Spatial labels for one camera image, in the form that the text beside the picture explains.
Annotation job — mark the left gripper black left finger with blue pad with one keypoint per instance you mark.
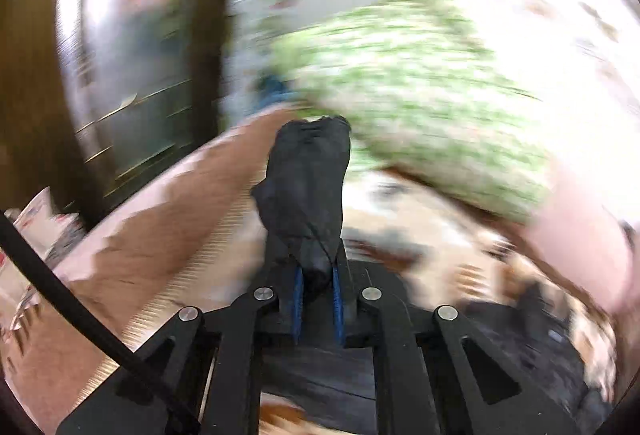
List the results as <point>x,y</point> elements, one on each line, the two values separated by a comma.
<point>286,280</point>

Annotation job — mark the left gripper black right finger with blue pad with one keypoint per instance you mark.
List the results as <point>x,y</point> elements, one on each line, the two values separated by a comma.
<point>344,298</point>

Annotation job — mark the black puffer jacket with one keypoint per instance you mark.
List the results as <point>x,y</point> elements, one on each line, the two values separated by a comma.
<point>501,363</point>

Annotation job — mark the leaf-patterned beige blanket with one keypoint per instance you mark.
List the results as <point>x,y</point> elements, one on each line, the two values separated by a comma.
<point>195,235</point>

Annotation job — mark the green checkered pillow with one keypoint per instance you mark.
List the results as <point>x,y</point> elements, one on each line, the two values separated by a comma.
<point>423,93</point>

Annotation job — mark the white paper bag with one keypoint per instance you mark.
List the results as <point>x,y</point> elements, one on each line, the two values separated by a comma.
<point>52,235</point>

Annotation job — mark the pink bolster cushion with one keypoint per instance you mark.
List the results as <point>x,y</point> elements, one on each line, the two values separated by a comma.
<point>574,235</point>

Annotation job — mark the glass panel door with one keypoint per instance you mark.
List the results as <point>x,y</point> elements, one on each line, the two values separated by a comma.
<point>132,86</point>

